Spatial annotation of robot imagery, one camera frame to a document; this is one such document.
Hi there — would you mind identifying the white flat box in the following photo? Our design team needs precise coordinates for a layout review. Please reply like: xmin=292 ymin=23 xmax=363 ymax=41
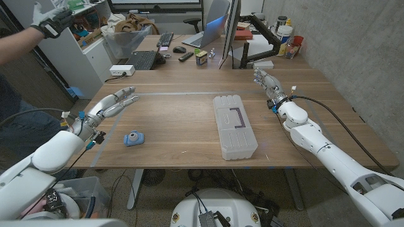
xmin=252 ymin=60 xmax=275 ymax=70

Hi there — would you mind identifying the brown cloth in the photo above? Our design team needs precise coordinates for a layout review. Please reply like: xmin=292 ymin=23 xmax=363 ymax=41
xmin=114 ymin=13 xmax=160 ymax=35

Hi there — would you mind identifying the cardboard box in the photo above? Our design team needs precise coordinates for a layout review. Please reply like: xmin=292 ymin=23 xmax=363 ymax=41
xmin=77 ymin=28 xmax=104 ymax=47

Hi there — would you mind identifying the translucent clamshell container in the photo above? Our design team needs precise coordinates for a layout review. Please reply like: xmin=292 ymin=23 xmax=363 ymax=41
xmin=212 ymin=94 xmax=259 ymax=161

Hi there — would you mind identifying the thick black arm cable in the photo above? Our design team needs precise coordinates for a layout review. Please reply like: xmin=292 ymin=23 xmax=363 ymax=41
xmin=288 ymin=95 xmax=395 ymax=177
xmin=0 ymin=108 xmax=76 ymax=127

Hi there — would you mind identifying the white plastic tub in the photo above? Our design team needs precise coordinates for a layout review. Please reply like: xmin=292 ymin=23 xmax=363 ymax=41
xmin=276 ymin=25 xmax=294 ymax=57

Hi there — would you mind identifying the black computer monitor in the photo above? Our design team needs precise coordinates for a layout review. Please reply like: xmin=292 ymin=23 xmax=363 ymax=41
xmin=220 ymin=0 xmax=242 ymax=61

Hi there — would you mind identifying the person's bare forearm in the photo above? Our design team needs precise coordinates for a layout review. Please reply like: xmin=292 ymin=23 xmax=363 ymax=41
xmin=0 ymin=26 xmax=44 ymax=66

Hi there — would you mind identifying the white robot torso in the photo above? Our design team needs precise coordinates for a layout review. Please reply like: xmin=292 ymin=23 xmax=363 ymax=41
xmin=170 ymin=188 xmax=262 ymax=227

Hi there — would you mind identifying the black round fan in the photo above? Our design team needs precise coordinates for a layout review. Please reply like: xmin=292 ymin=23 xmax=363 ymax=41
xmin=141 ymin=169 xmax=167 ymax=187

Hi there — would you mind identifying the red box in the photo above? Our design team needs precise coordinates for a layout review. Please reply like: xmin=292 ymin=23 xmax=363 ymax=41
xmin=234 ymin=29 xmax=254 ymax=41

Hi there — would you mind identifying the white table leg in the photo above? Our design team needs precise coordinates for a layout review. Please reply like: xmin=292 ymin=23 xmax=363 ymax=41
xmin=126 ymin=169 xmax=145 ymax=211
xmin=282 ymin=168 xmax=306 ymax=211

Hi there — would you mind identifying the black keyboard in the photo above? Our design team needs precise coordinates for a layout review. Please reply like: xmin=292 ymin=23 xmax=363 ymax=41
xmin=157 ymin=32 xmax=174 ymax=48

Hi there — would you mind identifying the clear floor bin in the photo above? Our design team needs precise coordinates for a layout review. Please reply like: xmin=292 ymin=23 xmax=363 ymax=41
xmin=47 ymin=176 xmax=111 ymax=220

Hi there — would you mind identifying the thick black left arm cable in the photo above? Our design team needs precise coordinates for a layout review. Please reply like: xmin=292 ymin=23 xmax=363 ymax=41
xmin=0 ymin=108 xmax=76 ymax=127

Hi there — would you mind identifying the black laptop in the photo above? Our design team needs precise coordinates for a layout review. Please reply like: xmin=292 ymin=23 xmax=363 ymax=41
xmin=125 ymin=50 xmax=167 ymax=71

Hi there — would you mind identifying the small yellow blue box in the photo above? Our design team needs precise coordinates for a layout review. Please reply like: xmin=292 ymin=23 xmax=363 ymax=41
xmin=195 ymin=50 xmax=208 ymax=66

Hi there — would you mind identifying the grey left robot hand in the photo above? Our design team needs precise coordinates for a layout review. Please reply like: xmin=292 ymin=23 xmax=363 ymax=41
xmin=68 ymin=86 xmax=141 ymax=145

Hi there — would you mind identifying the white cloth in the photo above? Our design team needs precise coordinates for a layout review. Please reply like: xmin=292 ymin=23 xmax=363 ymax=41
xmin=100 ymin=13 xmax=127 ymax=37

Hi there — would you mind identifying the silver laptop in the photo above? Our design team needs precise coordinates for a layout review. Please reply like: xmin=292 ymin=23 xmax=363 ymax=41
xmin=182 ymin=0 xmax=230 ymax=49

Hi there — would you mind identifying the white power strip box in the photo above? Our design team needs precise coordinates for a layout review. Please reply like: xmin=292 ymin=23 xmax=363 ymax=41
xmin=109 ymin=64 xmax=136 ymax=77

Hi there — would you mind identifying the clear plastic storage bin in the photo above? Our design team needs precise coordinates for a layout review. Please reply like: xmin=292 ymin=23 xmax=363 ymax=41
xmin=102 ymin=25 xmax=152 ymax=60

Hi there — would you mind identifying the black framed whiteboard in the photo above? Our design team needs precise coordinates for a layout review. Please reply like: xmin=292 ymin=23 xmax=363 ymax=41
xmin=107 ymin=0 xmax=203 ymax=14

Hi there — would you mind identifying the person's black white gloved hand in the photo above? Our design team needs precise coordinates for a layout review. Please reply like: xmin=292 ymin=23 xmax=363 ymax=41
xmin=30 ymin=2 xmax=76 ymax=39

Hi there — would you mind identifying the dark lidded jar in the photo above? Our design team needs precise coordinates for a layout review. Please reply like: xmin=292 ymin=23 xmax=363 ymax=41
xmin=275 ymin=15 xmax=288 ymax=32

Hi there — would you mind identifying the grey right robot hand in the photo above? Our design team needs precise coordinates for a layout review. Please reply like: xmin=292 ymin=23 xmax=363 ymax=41
xmin=252 ymin=67 xmax=290 ymax=114

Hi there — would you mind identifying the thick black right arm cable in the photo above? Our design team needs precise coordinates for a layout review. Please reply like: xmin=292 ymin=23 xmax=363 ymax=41
xmin=288 ymin=95 xmax=395 ymax=177

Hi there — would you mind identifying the blue toy camera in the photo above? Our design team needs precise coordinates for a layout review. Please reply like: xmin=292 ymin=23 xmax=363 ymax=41
xmin=122 ymin=130 xmax=146 ymax=148

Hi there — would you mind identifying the black office chair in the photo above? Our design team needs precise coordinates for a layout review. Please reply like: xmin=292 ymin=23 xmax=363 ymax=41
xmin=182 ymin=18 xmax=202 ymax=34

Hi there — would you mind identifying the person in dark clothes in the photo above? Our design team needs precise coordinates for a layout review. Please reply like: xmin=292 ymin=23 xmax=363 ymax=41
xmin=0 ymin=74 xmax=78 ymax=180

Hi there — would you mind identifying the white cabinet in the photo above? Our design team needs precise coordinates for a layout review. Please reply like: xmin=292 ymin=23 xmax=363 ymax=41
xmin=3 ymin=0 xmax=114 ymax=100

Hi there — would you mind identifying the clear glass jar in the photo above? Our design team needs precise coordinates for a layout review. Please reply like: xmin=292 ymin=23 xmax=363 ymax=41
xmin=285 ymin=39 xmax=300 ymax=60

